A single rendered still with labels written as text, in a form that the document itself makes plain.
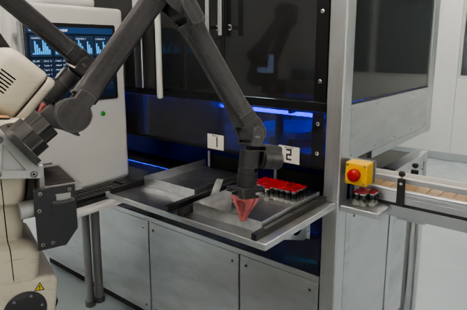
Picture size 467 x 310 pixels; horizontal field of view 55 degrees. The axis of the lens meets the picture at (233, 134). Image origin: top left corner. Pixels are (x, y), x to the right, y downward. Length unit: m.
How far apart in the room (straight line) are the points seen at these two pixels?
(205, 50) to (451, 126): 5.15
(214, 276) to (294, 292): 0.40
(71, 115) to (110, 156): 1.02
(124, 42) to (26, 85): 0.26
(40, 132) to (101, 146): 0.98
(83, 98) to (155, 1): 0.29
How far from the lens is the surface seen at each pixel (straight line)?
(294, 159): 1.57
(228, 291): 1.96
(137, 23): 1.12
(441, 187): 1.54
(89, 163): 1.99
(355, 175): 1.43
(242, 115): 1.20
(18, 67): 1.18
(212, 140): 1.78
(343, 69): 1.44
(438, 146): 6.20
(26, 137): 1.04
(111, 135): 2.03
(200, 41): 1.17
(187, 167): 1.86
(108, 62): 1.09
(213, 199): 1.48
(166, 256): 2.17
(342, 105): 1.45
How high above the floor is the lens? 1.39
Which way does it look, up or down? 11 degrees down
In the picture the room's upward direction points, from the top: straight up
